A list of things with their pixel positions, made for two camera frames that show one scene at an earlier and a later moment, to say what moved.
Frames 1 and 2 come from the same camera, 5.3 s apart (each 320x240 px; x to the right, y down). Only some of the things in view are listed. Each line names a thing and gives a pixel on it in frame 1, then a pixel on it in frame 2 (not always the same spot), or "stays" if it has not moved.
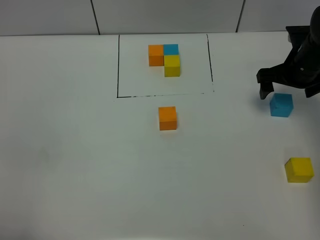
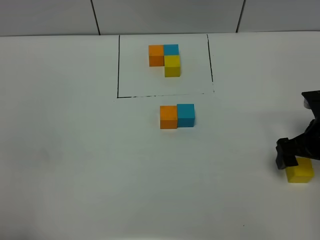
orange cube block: (168, 118) stays
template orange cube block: (156, 55) stays
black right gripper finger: (265, 89) to (284, 161)
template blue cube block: (171, 49) stays
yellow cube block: (299, 170) stays
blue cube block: (281, 105) to (185, 115)
